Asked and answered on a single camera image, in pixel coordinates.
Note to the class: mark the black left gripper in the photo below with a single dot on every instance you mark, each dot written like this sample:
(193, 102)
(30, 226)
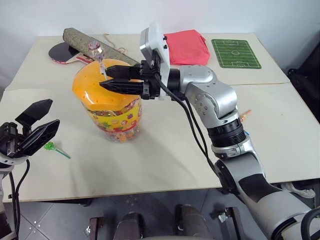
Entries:
(10, 138)

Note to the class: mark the green soccer field mat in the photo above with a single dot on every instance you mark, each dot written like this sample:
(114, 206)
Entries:
(235, 53)

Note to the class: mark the green lollipop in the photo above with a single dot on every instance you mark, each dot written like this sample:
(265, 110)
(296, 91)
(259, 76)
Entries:
(50, 146)

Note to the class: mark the purple lollipop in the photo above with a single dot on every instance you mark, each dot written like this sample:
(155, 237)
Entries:
(96, 51)

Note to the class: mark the dark table leg bracket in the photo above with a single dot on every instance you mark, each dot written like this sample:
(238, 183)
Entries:
(231, 221)
(96, 226)

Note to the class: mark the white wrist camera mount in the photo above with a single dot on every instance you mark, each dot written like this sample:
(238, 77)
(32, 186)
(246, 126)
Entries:
(10, 162)
(160, 40)

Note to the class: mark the white shoe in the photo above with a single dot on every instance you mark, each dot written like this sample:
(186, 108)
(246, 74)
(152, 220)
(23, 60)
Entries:
(303, 192)

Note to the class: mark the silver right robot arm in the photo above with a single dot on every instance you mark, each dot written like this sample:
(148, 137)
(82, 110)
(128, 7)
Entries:
(215, 85)

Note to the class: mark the rolled green mat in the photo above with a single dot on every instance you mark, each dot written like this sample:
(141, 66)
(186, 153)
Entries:
(80, 41)

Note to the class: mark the black table tennis paddle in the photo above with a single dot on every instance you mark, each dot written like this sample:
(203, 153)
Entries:
(61, 53)

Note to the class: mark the dark rounded robot knee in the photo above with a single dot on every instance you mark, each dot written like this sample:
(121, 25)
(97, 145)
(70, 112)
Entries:
(191, 222)
(131, 226)

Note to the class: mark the orange lollipop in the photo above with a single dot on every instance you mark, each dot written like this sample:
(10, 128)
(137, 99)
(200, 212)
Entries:
(246, 113)

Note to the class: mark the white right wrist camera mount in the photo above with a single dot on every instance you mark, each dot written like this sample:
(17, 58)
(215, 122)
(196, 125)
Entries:
(160, 40)

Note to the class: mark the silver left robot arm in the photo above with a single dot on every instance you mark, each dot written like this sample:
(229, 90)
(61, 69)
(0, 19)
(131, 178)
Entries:
(1, 190)

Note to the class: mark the folded red cloth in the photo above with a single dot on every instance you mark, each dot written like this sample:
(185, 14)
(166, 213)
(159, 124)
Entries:
(187, 47)

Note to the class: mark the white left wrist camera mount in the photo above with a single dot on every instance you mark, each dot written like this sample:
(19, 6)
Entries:
(10, 162)

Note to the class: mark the candy jar with orange lid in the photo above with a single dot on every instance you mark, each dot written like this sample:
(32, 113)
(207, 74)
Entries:
(97, 85)

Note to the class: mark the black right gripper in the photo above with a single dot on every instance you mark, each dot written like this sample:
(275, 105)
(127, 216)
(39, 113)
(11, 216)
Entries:
(150, 87)

